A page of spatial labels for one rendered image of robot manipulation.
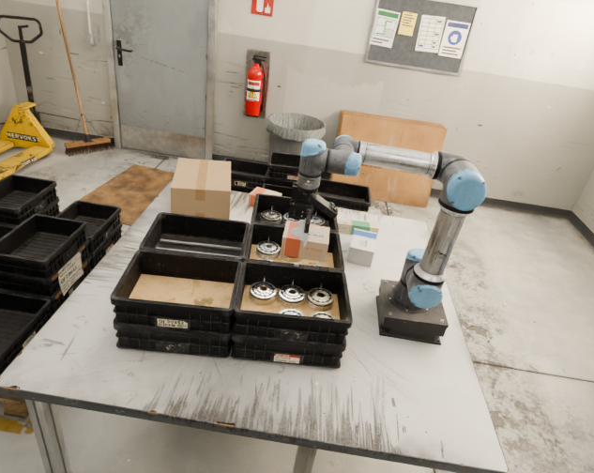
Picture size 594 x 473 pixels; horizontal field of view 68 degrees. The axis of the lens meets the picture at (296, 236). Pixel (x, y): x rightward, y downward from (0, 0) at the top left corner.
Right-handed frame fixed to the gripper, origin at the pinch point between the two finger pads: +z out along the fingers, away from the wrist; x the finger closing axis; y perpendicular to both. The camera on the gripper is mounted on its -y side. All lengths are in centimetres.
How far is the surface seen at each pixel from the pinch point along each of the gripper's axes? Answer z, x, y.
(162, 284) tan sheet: 26, 7, 51
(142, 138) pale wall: 94, -310, 193
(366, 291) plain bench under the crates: 40, -28, -31
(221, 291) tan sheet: 26.5, 4.8, 28.5
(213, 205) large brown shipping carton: 28, -65, 50
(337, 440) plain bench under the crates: 40, 50, -19
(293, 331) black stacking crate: 23.3, 23.6, -0.6
